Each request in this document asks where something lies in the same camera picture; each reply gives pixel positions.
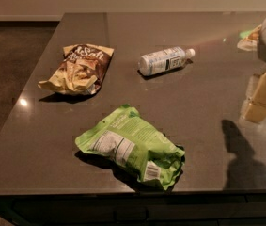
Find brown cream snack bag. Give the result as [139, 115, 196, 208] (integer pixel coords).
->
[38, 44, 114, 96]

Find blue plastic water bottle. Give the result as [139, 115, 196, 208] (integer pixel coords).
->
[138, 47, 196, 76]

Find yellow green snack bag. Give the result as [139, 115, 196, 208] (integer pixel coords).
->
[237, 25, 261, 52]

